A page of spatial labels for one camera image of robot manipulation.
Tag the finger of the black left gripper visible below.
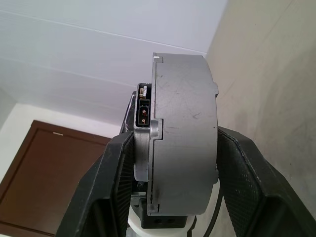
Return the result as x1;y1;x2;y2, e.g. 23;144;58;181
120;90;138;134

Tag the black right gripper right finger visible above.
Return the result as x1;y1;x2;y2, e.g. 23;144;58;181
215;125;316;237

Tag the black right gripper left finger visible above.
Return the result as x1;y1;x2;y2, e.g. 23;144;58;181
55;130;136;237

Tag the silver motor housing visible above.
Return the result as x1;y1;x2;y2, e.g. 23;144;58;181
133;52;220;216

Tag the brown wooden door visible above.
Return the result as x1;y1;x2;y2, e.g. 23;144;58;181
0;119;117;237

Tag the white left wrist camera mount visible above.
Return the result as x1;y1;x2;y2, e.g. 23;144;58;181
125;184;224;237

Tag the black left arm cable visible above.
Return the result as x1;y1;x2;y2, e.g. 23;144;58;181
206;190;222;237

